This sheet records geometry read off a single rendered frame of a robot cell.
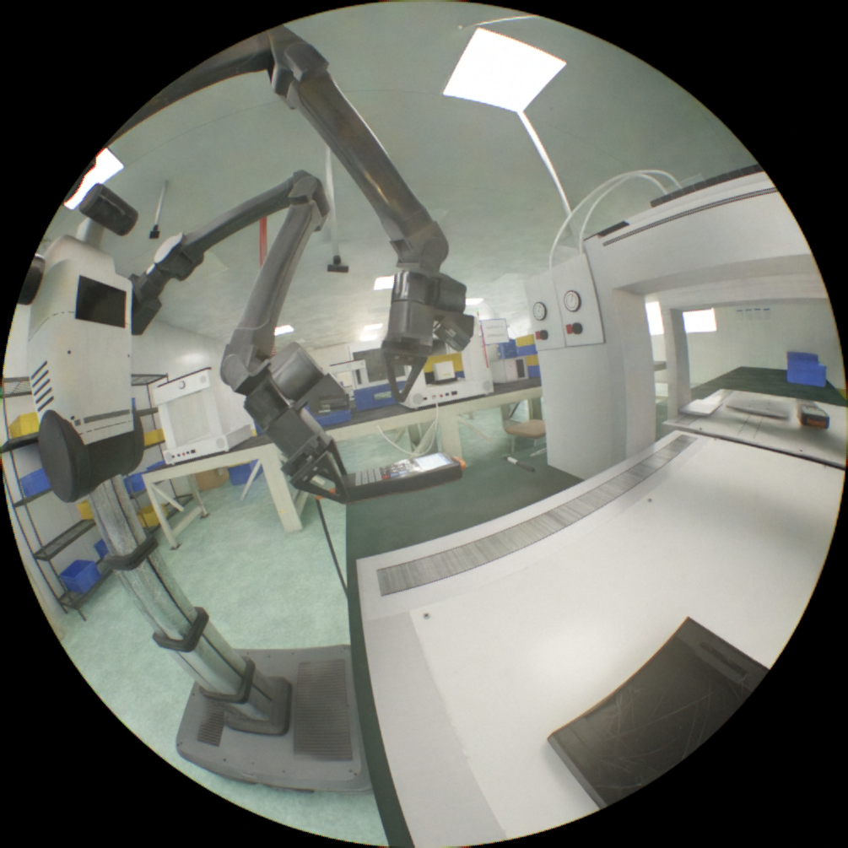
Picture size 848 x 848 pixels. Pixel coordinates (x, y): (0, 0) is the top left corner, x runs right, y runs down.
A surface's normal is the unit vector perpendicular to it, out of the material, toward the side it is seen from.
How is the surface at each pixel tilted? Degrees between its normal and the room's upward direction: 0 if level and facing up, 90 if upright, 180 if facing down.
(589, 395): 90
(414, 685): 0
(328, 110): 117
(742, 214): 90
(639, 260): 90
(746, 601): 0
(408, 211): 106
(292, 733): 0
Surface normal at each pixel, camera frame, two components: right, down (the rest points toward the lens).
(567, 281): -0.95, 0.21
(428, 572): -0.17, -0.97
